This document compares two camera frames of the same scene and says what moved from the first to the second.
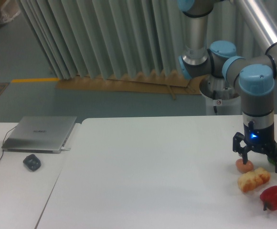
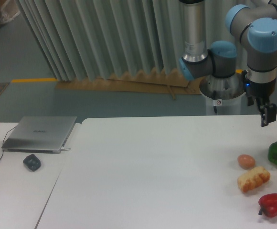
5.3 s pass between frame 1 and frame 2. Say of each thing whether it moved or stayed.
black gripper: moved
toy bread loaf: stayed
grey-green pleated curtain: stayed
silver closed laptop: stayed
